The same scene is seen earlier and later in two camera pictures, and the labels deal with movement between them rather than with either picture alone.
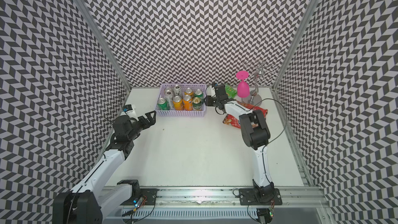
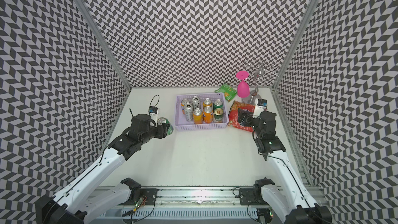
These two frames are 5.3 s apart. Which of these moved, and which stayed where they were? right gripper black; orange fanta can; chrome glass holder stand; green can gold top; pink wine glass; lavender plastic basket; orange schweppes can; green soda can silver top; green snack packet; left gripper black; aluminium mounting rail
Moved: right gripper black; orange schweppes can; left gripper black; green can gold top; lavender plastic basket; orange fanta can; green soda can silver top
Stayed: pink wine glass; green snack packet; chrome glass holder stand; aluminium mounting rail
